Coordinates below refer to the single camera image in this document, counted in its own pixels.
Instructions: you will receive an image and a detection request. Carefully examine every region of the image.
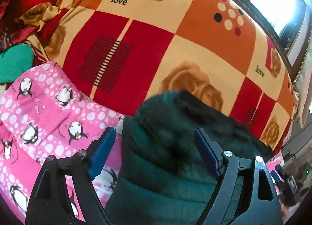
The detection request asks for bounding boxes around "dark green quilted puffer jacket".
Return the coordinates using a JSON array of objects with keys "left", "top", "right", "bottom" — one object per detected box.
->
[{"left": 105, "top": 91, "right": 272, "bottom": 224}]

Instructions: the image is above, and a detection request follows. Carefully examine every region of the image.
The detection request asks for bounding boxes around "pink penguin print quilt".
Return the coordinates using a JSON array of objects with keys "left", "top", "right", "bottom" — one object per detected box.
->
[{"left": 1, "top": 61, "right": 124, "bottom": 222}]

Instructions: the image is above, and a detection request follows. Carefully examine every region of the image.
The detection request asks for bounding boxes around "cream floral bedding pile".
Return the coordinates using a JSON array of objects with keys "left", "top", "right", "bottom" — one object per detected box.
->
[{"left": 292, "top": 51, "right": 312, "bottom": 128}]

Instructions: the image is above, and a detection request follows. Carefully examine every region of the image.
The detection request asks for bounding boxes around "green cloth item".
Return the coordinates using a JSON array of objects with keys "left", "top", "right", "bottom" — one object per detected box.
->
[{"left": 0, "top": 44, "right": 34, "bottom": 84}]

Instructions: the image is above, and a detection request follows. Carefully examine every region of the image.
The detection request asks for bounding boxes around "red orange rose patterned blanket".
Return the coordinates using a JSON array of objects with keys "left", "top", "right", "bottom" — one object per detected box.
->
[{"left": 21, "top": 0, "right": 295, "bottom": 153}]

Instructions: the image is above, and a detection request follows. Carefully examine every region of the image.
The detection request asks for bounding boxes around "red shiny fabric pile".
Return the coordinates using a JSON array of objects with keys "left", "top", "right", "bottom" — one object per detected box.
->
[{"left": 0, "top": 0, "right": 74, "bottom": 45}]

